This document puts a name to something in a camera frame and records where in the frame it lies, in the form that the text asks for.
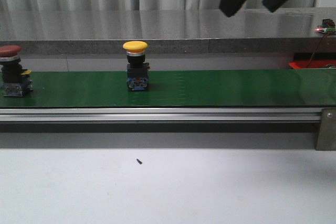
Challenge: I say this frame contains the small green circuit board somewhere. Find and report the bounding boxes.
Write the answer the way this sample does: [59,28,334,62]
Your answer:
[315,18,335,34]

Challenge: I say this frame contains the red plastic tray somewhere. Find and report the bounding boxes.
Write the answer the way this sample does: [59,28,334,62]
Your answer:
[289,59,335,69]

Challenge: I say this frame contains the grey stone shelf slab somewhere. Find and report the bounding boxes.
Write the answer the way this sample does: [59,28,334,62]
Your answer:
[1,7,335,55]

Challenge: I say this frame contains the green conveyor belt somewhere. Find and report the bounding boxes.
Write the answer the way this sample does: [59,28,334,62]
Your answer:
[1,69,335,108]

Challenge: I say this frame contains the yellow mushroom push button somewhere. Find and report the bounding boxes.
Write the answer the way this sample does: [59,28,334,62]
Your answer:
[123,41,150,91]

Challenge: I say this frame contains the thin brown sensor wire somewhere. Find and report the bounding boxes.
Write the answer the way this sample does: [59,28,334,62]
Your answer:
[304,33,329,69]

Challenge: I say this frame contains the grey metal support bracket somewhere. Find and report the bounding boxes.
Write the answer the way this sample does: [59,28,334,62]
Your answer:
[315,108,336,151]

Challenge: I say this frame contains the aluminium conveyor frame rail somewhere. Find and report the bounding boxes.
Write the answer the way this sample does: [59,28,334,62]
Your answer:
[1,107,323,123]

